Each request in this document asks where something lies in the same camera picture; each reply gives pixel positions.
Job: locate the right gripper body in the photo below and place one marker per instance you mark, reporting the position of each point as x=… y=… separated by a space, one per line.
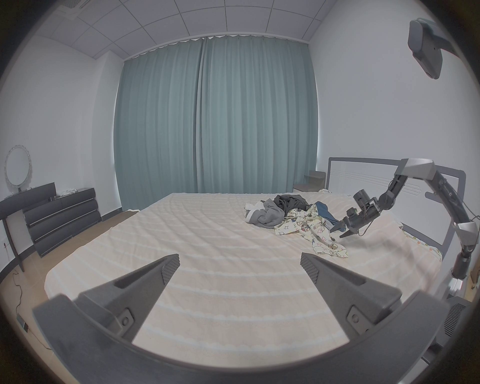
x=367 y=214

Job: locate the black garment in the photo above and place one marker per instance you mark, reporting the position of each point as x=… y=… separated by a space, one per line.
x=290 y=202

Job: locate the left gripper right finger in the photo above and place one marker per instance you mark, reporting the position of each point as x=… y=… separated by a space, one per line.
x=352 y=296

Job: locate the bed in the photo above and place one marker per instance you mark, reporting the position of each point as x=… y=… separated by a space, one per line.
x=210 y=232

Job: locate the round white mirror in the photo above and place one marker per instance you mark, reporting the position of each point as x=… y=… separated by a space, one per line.
x=17 y=167

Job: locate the blue-green curtain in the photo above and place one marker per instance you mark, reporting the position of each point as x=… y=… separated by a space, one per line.
x=225 y=112

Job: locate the dark grey dressing table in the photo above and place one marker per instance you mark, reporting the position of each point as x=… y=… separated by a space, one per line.
x=26 y=197

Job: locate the grey bedside table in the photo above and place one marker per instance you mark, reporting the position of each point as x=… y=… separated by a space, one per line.
x=313 y=182

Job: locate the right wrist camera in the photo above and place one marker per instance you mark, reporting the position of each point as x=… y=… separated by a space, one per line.
x=351 y=212

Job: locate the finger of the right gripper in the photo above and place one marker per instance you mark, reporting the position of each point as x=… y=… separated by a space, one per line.
x=340 y=225
x=348 y=232

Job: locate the dark blue garment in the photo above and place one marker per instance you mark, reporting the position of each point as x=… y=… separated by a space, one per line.
x=326 y=215

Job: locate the white printed pyjama top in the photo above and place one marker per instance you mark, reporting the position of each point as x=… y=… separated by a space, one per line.
x=311 y=228

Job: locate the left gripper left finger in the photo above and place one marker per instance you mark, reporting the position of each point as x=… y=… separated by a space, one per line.
x=123 y=300

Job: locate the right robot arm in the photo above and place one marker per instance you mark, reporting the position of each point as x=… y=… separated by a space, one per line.
x=448 y=195

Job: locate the black chest of drawers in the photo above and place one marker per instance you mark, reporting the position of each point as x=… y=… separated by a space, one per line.
x=62 y=221

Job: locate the grey garment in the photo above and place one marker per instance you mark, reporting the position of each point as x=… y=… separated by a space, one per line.
x=264 y=215

